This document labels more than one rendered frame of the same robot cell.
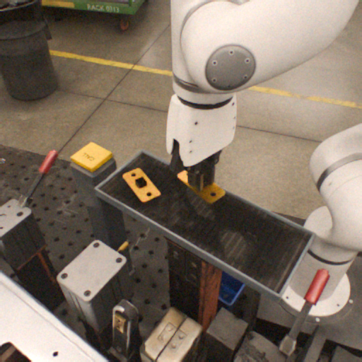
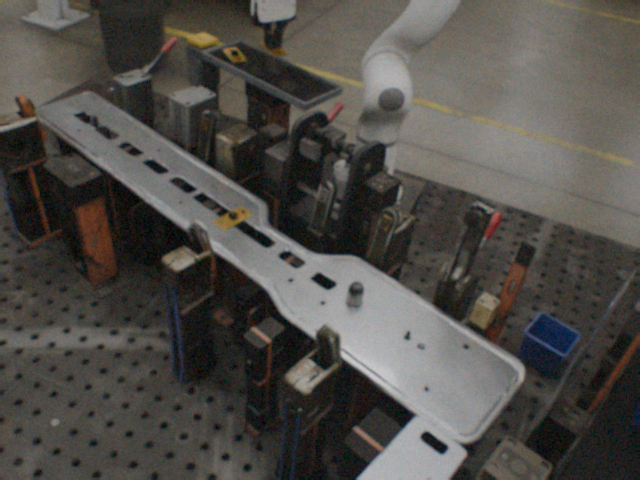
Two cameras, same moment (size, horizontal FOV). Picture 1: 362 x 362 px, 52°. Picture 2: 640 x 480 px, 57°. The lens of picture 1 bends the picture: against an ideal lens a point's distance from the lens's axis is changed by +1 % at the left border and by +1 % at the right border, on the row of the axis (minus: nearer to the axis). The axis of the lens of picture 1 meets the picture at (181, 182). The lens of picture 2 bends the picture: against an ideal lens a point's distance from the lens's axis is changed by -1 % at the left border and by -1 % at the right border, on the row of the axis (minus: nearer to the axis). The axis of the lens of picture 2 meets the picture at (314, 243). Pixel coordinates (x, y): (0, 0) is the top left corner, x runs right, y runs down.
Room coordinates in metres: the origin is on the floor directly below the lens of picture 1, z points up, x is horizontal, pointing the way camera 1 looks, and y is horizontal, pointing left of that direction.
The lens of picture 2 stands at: (-1.01, -0.25, 1.83)
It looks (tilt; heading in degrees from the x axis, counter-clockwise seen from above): 41 degrees down; 2
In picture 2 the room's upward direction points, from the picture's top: 6 degrees clockwise
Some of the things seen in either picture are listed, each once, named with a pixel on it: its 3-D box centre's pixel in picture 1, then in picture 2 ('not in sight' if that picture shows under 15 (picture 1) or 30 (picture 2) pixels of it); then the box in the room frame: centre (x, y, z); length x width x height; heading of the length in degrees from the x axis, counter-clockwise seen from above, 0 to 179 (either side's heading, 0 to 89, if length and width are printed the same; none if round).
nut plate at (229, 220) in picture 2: not in sight; (233, 216); (0.00, -0.02, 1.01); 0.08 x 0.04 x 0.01; 145
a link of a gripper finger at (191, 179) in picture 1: (189, 174); (264, 35); (0.40, -0.01, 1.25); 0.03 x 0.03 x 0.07; 40
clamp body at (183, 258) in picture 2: not in sight; (191, 314); (-0.18, 0.03, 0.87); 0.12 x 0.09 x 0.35; 145
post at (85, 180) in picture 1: (108, 226); (205, 116); (0.56, 0.18, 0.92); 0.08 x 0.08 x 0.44; 55
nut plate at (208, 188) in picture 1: (201, 182); (273, 46); (0.42, -0.03, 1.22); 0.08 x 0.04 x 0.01; 40
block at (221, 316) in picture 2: not in sight; (238, 267); (0.01, -0.03, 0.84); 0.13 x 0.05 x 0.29; 145
